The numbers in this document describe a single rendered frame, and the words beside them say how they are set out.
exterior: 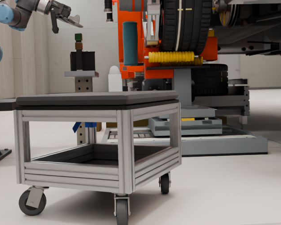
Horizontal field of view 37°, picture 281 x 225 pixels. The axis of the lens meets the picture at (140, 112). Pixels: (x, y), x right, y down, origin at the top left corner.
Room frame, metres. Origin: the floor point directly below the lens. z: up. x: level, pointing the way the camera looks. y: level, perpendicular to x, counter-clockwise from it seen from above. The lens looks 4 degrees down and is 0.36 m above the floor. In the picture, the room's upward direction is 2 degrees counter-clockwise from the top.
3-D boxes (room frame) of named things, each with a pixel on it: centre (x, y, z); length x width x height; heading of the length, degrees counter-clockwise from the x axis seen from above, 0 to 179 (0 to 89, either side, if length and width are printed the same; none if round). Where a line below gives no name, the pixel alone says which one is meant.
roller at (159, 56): (2.29, -0.18, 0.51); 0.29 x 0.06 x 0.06; 93
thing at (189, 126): (2.44, -0.24, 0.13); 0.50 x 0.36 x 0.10; 3
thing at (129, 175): (1.26, 0.11, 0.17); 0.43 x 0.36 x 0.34; 156
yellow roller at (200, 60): (2.42, -0.24, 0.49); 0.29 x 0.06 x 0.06; 93
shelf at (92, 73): (2.56, 0.35, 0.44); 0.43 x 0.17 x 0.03; 3
